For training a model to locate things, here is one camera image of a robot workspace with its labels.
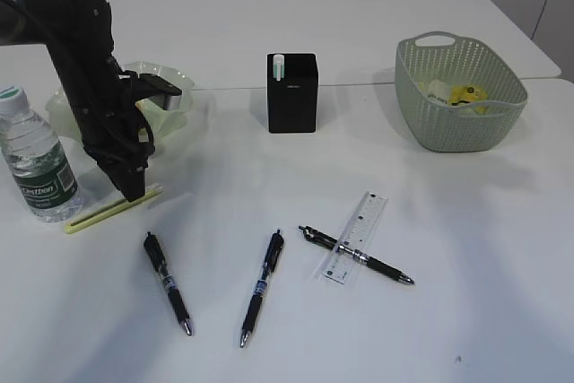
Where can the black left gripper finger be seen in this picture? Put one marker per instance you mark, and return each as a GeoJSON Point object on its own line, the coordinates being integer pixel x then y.
{"type": "Point", "coordinates": [128, 180]}

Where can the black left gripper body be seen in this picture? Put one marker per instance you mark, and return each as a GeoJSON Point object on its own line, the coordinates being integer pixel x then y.
{"type": "Point", "coordinates": [77, 34]}

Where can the yellow-green utility knife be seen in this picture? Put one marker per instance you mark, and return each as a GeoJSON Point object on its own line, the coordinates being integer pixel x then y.
{"type": "Point", "coordinates": [110, 210]}

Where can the clear plastic water bottle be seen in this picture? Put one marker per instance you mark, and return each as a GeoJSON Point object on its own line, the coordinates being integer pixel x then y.
{"type": "Point", "coordinates": [37, 159]}

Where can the teal white utility knife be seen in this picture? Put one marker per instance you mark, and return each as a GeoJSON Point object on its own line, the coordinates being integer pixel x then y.
{"type": "Point", "coordinates": [278, 66]}

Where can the yellow white waste paper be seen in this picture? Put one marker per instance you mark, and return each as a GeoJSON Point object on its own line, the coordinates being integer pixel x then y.
{"type": "Point", "coordinates": [452, 95]}

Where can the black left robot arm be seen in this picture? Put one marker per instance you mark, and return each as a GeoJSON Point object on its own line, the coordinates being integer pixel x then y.
{"type": "Point", "coordinates": [20, 26]}

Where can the pale green wavy glass plate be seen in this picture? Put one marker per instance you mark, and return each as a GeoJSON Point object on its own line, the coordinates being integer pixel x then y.
{"type": "Point", "coordinates": [165, 111]}

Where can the black gel pen left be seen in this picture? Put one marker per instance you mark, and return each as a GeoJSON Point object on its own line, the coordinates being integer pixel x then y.
{"type": "Point", "coordinates": [154, 251]}

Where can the blue black gel pen middle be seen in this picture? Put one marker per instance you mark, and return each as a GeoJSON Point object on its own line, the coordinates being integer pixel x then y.
{"type": "Point", "coordinates": [274, 250]}

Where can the black square pen holder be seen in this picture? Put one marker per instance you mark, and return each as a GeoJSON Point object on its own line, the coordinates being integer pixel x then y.
{"type": "Point", "coordinates": [292, 102]}

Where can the black gel pen on ruler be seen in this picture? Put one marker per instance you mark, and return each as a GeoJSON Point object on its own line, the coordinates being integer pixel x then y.
{"type": "Point", "coordinates": [321, 239]}

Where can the clear plastic ruler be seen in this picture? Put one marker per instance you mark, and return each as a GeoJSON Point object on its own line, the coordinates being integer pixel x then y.
{"type": "Point", "coordinates": [357, 233]}

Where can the green woven plastic basket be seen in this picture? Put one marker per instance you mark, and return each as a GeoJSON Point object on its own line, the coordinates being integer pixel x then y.
{"type": "Point", "coordinates": [456, 60]}

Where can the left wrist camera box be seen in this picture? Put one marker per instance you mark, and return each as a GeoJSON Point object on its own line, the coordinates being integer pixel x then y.
{"type": "Point", "coordinates": [159, 91]}

